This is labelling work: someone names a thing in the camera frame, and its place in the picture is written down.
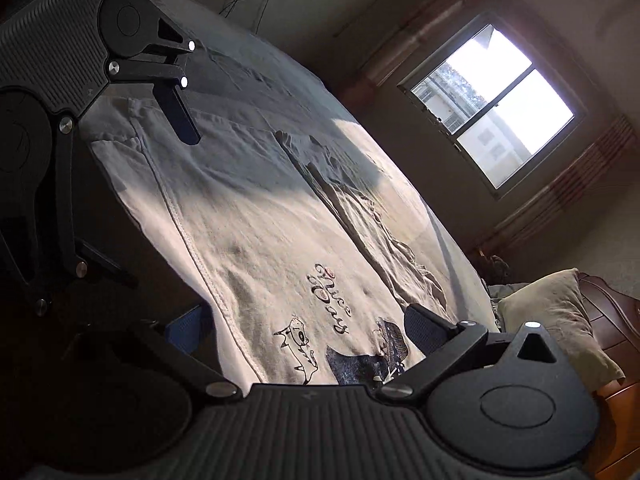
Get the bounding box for beige pillow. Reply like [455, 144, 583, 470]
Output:
[497, 268, 626, 391]

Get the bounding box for wooden nightstand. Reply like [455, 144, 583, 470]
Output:
[475, 245, 501, 272]

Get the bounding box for grey-blue pillow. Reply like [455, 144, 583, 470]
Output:
[487, 282, 531, 331]

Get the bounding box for floral patchwork bed sheet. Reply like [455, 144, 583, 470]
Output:
[75, 7, 501, 336]

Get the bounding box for white printed long-sleeve shirt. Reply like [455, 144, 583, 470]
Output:
[80, 95, 501, 386]

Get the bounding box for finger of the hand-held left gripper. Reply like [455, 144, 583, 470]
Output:
[106, 15, 202, 146]
[0, 117, 138, 311]

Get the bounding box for wooden bed headboard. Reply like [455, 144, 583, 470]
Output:
[575, 272, 640, 480]

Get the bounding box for grey-green figurine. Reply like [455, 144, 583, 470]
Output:
[487, 255, 512, 282]

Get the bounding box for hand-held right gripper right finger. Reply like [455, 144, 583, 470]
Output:
[375, 304, 558, 401]

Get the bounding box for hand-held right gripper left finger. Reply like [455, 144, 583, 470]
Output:
[65, 305, 243, 402]

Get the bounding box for window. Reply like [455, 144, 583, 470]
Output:
[397, 12, 588, 200]

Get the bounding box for pink striped curtain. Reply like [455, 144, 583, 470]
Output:
[340, 0, 491, 101]
[475, 115, 640, 256]

